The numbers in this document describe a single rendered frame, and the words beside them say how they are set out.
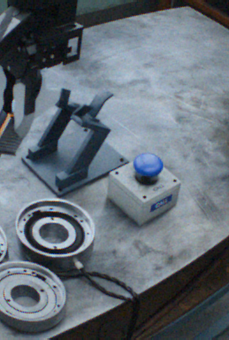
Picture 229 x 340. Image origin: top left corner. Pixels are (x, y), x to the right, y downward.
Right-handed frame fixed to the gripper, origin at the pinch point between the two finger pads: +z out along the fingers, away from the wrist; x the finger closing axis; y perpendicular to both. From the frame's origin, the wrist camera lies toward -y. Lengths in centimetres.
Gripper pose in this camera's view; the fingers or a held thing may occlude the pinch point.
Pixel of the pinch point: (11, 124)
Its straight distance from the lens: 78.2
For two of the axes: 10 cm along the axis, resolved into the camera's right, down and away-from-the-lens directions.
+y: 7.6, -3.8, 5.3
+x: -6.5, -5.5, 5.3
